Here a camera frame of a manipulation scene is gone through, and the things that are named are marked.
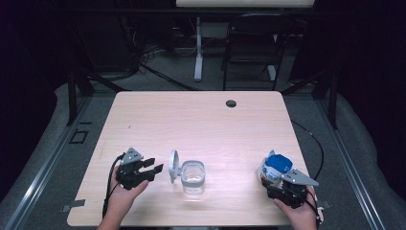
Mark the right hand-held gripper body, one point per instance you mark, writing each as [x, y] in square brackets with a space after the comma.
[292, 193]

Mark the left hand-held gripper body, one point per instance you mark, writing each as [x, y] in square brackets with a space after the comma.
[130, 174]

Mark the white and blue bag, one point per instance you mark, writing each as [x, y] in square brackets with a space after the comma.
[274, 167]

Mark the clear jar with grey lid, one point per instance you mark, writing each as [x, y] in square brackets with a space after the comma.
[193, 179]

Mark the person's right hand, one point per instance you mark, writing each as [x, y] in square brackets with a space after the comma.
[303, 217]

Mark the person's left hand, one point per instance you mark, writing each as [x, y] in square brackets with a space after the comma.
[121, 199]

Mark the grey tape piece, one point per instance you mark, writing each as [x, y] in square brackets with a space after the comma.
[74, 204]

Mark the black table grommet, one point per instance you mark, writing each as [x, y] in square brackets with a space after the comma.
[230, 103]

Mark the white desk leg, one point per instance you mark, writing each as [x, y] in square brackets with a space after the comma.
[198, 57]

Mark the black chair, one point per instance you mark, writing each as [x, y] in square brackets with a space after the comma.
[252, 48]

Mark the grey box under desk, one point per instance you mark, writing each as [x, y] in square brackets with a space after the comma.
[214, 30]

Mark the white desk top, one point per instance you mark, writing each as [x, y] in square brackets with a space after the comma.
[245, 3]

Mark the black floor outlet frame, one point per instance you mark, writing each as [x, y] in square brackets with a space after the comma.
[79, 136]

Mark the aluminium floor rail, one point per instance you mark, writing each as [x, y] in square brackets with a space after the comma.
[351, 166]
[48, 166]

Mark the black metal stand frame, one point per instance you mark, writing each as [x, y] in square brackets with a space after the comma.
[332, 99]
[72, 96]

